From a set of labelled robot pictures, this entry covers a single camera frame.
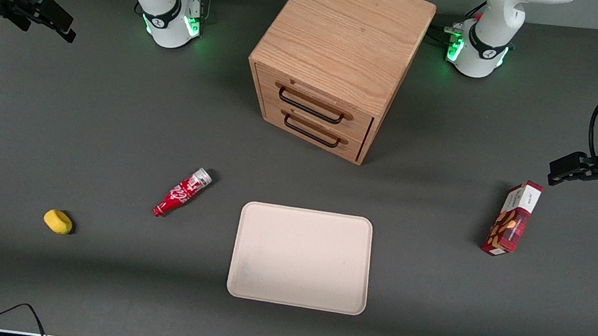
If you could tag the yellow sponge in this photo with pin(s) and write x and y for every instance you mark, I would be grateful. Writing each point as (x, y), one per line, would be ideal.
(58, 222)

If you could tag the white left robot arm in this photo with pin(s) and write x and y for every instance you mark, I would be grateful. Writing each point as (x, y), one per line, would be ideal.
(494, 21)

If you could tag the beige plastic tray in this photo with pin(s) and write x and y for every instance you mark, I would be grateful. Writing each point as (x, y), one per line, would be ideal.
(302, 260)

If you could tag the wooden drawer cabinet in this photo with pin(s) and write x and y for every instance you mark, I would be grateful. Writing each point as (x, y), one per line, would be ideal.
(343, 42)

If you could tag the red coke bottle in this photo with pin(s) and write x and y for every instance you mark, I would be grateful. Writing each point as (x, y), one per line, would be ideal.
(182, 193)

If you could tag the wooden drawer front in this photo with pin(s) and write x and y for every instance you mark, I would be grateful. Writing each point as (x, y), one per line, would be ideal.
(311, 135)
(319, 99)

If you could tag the red snack box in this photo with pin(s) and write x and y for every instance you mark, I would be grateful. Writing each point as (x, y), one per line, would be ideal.
(512, 220)

